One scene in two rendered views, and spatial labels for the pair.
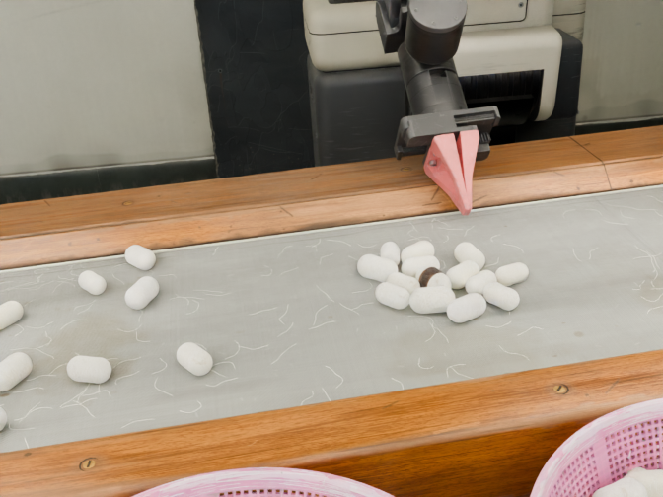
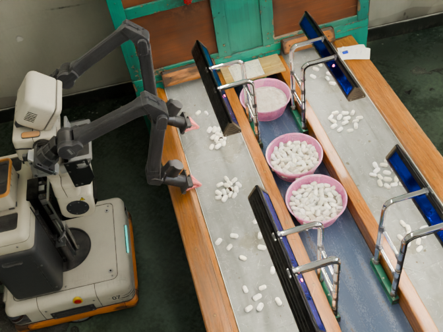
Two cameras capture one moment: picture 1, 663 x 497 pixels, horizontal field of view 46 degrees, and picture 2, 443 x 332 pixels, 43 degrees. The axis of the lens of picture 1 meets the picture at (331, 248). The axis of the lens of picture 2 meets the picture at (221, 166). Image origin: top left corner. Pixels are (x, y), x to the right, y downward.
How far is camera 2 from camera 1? 230 cm
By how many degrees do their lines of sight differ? 69
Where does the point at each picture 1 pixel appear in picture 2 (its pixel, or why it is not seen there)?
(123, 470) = (287, 217)
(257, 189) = (190, 223)
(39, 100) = not seen: outside the picture
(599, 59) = not seen: outside the picture
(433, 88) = (179, 177)
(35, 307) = (236, 257)
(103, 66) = not seen: outside the picture
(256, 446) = (280, 203)
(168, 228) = (206, 238)
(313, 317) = (238, 207)
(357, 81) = (37, 236)
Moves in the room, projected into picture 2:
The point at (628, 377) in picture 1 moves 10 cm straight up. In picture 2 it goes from (261, 164) to (260, 149)
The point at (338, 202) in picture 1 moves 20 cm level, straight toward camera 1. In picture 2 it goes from (196, 207) to (240, 199)
